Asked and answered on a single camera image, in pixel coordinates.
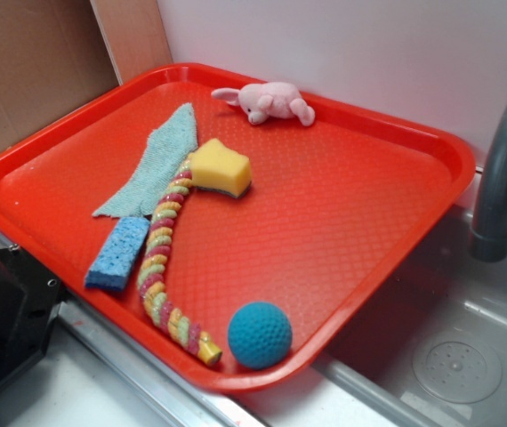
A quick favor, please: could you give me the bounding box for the grey sink basin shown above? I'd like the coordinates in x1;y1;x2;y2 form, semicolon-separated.
310;208;507;427

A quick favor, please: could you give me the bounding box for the brown cardboard panel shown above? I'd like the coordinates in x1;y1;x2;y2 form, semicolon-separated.
0;1;172;152

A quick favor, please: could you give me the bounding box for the light blue cloth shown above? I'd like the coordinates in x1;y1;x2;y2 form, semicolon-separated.
93;103;197;218

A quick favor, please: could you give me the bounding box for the pink plush bunny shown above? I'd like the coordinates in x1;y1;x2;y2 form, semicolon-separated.
211;82;316;126

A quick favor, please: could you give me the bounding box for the grey faucet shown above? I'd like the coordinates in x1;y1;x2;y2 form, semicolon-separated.
471;64;507;263

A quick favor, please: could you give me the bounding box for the blue sponge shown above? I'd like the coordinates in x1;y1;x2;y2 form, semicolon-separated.
84;217;149;292

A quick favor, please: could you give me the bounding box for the red plastic tray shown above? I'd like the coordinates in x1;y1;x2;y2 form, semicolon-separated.
0;64;475;394

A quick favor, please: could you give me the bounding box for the blue dimpled ball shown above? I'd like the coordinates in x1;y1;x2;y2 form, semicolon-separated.
228;302;293;370

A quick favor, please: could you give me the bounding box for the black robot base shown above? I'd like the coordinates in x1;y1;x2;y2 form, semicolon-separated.
0;245;61;390

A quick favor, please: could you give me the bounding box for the yellow sponge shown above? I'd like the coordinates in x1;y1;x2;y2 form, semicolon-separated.
189;138;253;198

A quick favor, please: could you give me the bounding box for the multicolour braided rope toy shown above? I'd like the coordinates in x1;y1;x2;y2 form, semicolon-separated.
136;157;222;367

